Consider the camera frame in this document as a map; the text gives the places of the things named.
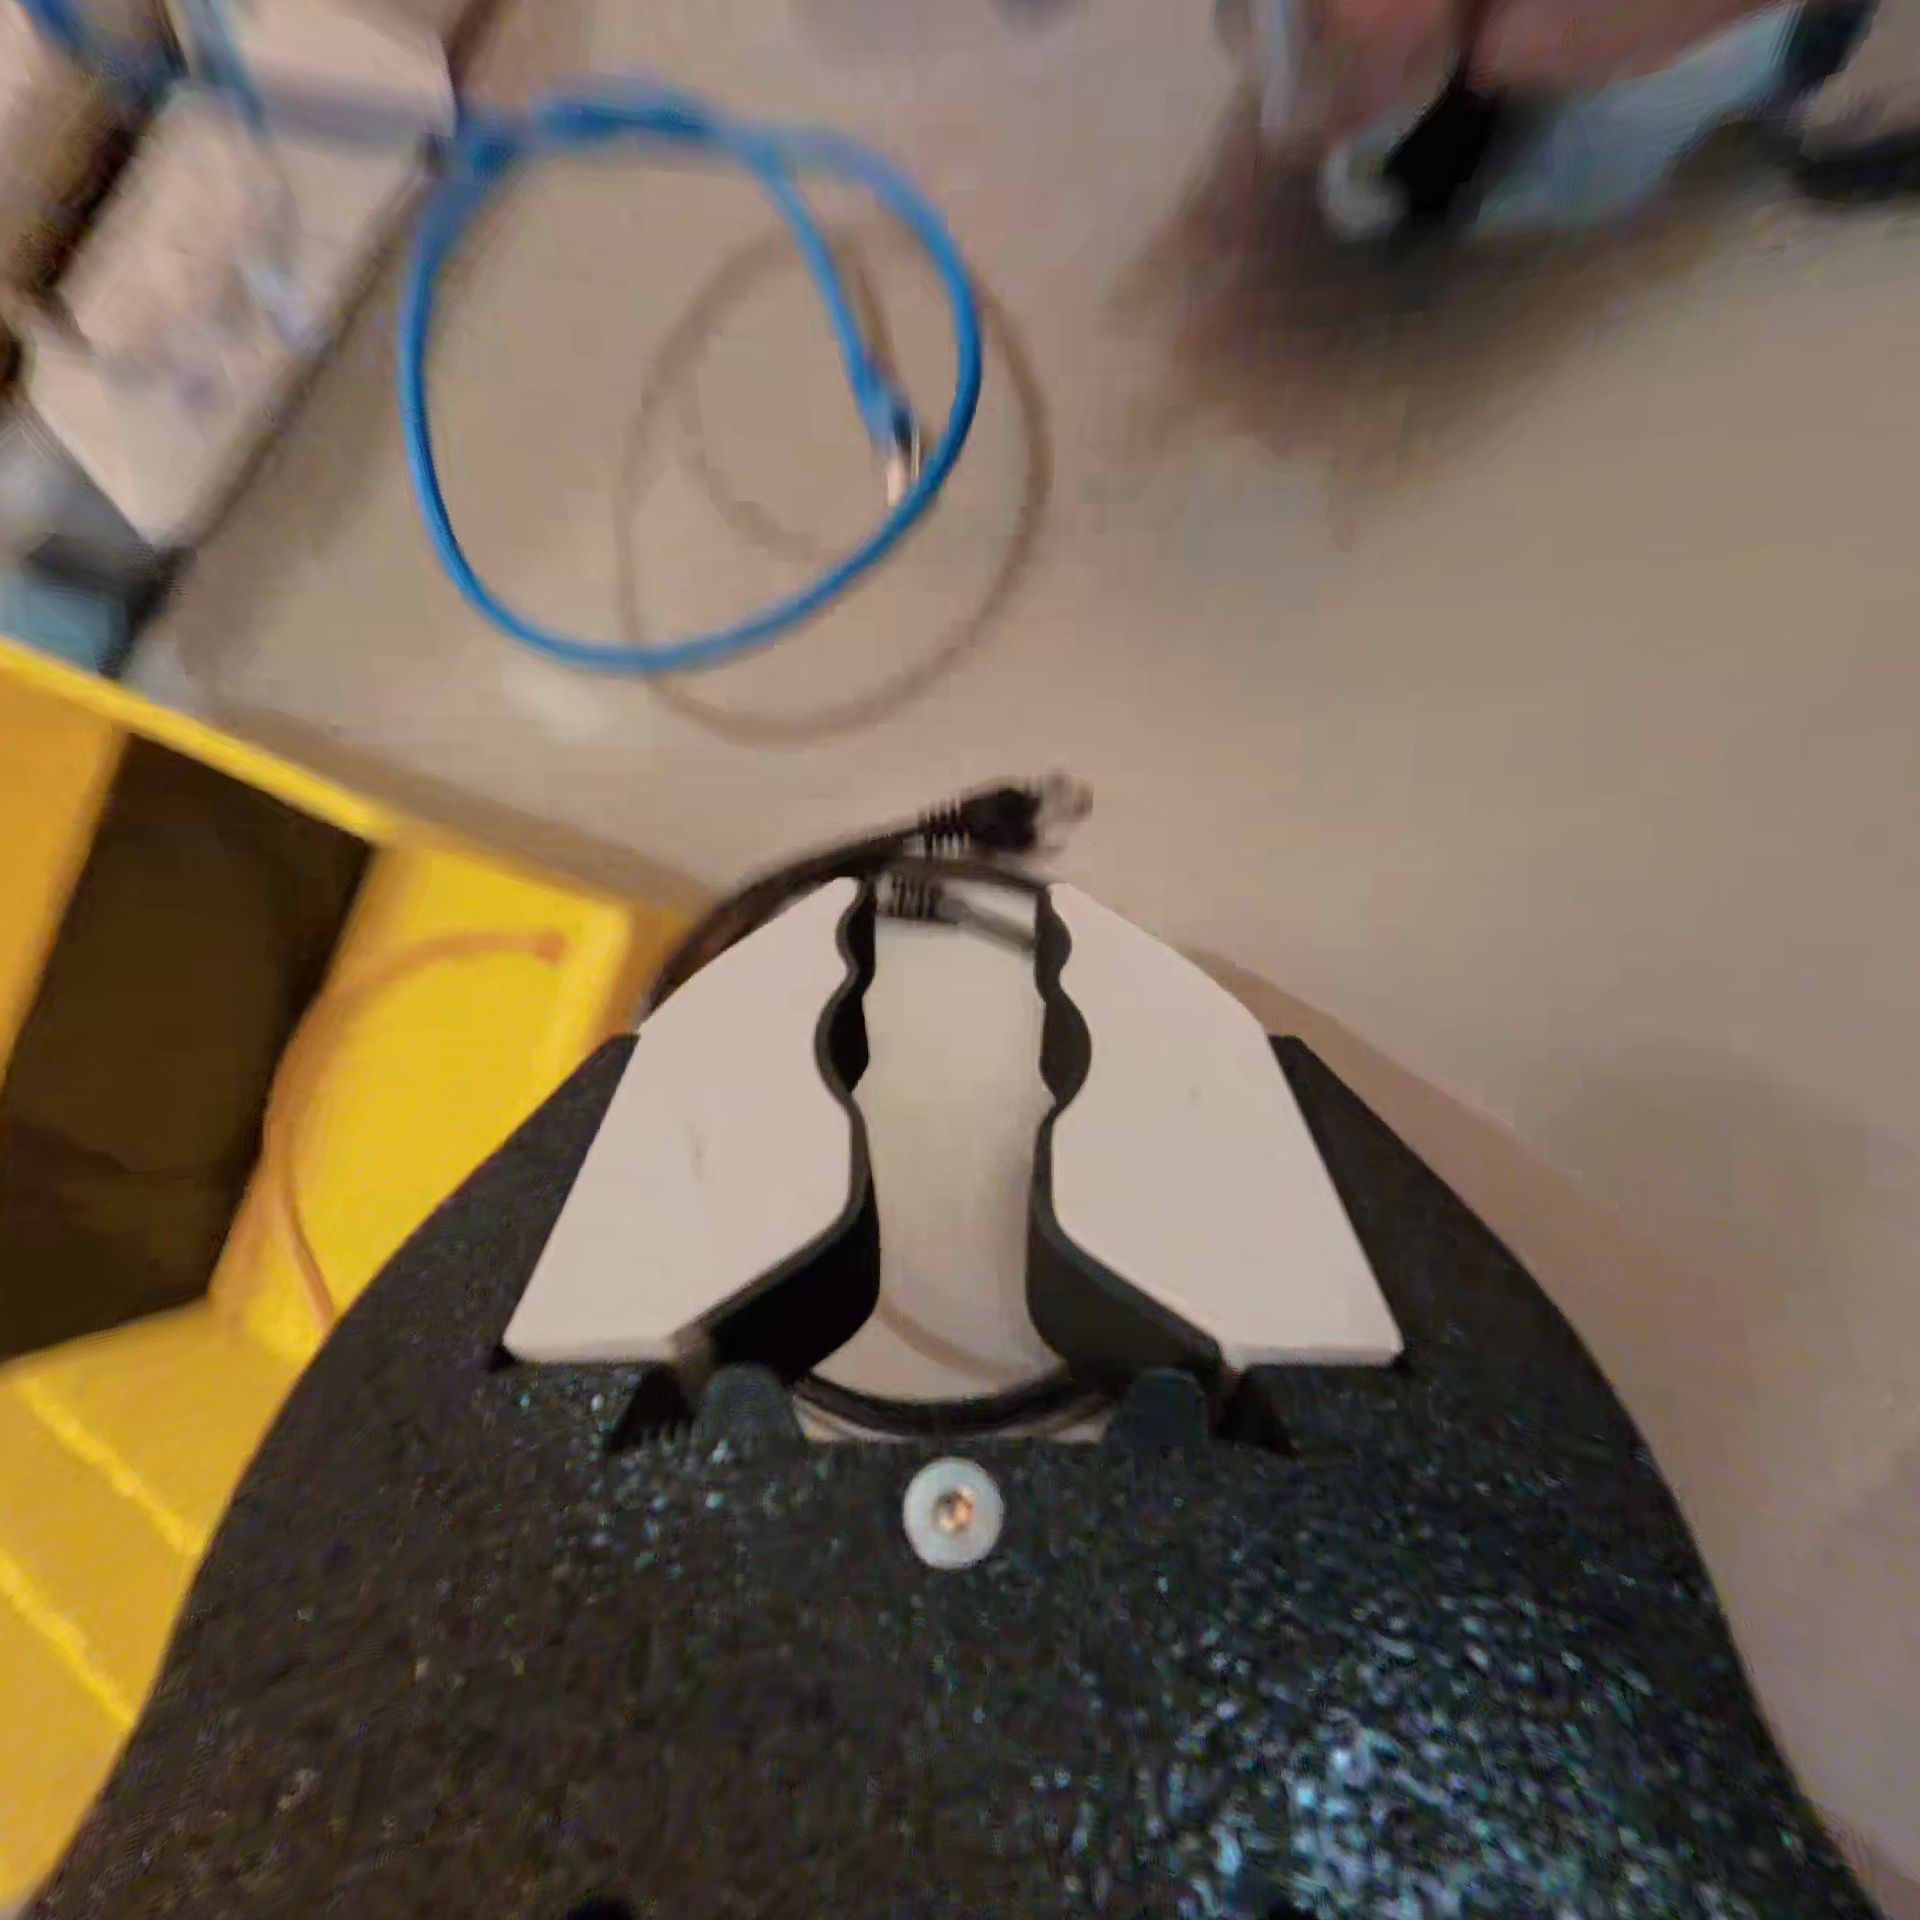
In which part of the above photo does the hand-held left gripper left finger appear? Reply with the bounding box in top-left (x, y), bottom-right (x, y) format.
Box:
top-left (502, 872), bottom-right (882, 1368)

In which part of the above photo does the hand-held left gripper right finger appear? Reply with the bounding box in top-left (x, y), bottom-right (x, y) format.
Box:
top-left (1023, 879), bottom-right (1408, 1374)

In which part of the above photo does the yellow plastic bin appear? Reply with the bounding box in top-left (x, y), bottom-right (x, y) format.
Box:
top-left (0, 637), bottom-right (712, 1920)

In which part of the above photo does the black ethernet cable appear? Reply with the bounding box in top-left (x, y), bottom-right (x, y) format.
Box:
top-left (614, 224), bottom-right (1119, 1441)

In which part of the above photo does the blue ethernet cable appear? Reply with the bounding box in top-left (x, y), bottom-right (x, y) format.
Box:
top-left (16, 0), bottom-right (987, 677)

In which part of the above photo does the grey desk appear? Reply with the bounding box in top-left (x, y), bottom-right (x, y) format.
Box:
top-left (150, 0), bottom-right (1920, 1920)

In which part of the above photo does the person's right hand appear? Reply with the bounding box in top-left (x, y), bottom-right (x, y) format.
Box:
top-left (1342, 0), bottom-right (1794, 89)

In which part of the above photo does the white stand base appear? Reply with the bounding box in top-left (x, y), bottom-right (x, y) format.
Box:
top-left (0, 0), bottom-right (459, 549)

